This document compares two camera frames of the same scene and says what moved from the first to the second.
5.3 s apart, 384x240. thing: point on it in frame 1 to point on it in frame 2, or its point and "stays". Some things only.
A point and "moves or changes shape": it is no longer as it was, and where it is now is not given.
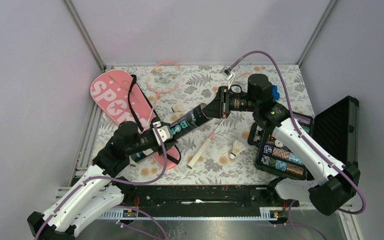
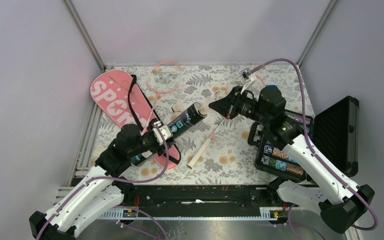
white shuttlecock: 237,147 moves or changes shape
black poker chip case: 335,131 stays
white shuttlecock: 178,107 stays
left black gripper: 160,149 stays
